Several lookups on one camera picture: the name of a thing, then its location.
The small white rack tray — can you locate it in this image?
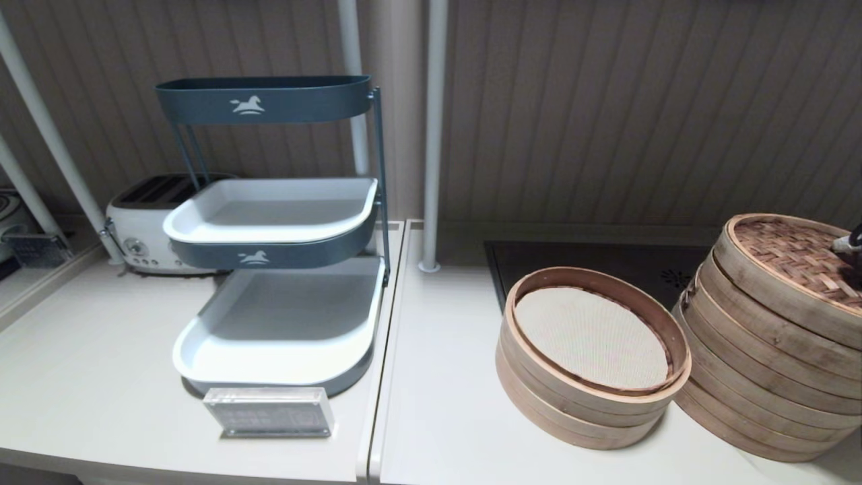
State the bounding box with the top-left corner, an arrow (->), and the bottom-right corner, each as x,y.
163,177 -> 379,245

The round white appliance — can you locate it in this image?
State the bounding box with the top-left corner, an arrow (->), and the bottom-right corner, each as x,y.
0,190 -> 30,263

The clear acrylic warning sign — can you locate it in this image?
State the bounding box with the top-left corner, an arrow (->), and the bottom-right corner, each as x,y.
203,387 -> 335,440

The black induction cooktop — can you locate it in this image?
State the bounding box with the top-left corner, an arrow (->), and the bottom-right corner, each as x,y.
483,240 -> 727,312

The white metal pole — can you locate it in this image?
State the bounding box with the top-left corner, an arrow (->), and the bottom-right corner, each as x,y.
0,12 -> 127,266
417,0 -> 449,273
336,0 -> 373,179
0,137 -> 65,237

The dark teal three-tier rack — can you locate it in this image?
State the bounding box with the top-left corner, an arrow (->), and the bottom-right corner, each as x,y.
155,75 -> 392,398

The dark acrylic sign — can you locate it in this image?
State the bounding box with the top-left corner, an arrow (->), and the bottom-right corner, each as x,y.
5,232 -> 73,270

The white retro toaster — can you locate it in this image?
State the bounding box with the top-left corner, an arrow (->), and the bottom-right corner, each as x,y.
104,173 -> 238,276

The large white rack tray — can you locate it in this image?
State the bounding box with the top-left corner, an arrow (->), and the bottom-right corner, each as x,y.
172,257 -> 386,387

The white steamer liner cloth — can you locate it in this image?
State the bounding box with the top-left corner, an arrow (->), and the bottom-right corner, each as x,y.
514,286 -> 671,391

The bamboo steamer basket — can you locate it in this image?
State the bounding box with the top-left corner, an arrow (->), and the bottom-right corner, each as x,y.
675,283 -> 862,433
500,265 -> 693,429
672,381 -> 857,463
494,340 -> 665,451

